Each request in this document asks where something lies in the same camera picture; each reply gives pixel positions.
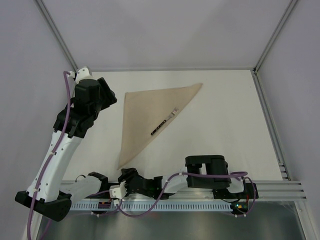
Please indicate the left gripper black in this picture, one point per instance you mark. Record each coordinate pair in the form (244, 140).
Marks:
(109, 97)

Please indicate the white slotted cable duct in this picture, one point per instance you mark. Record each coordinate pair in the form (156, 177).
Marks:
(161, 206)

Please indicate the left aluminium frame post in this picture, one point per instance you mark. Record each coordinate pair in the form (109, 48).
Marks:
(48, 19)

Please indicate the beige cloth napkin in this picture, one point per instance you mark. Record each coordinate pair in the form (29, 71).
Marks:
(144, 110)

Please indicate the aluminium frame post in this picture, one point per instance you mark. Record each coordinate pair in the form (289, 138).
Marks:
(276, 33)
(48, 19)

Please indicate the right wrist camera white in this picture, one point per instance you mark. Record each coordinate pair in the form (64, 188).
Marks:
(119, 191)

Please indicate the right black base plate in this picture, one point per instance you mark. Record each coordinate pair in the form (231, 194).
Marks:
(250, 190)

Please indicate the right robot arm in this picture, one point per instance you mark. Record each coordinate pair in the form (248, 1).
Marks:
(199, 172)

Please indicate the silver fork black handle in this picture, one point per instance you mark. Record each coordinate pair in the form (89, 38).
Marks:
(171, 115)

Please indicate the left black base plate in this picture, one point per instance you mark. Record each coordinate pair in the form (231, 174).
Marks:
(91, 189)

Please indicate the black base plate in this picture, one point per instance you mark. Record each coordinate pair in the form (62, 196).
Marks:
(91, 189)
(250, 190)

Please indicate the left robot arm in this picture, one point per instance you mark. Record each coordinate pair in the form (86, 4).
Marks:
(45, 195)

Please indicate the right aluminium frame post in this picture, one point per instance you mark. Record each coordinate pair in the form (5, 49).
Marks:
(276, 33)

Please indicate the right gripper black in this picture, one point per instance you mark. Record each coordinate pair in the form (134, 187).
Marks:
(131, 172)

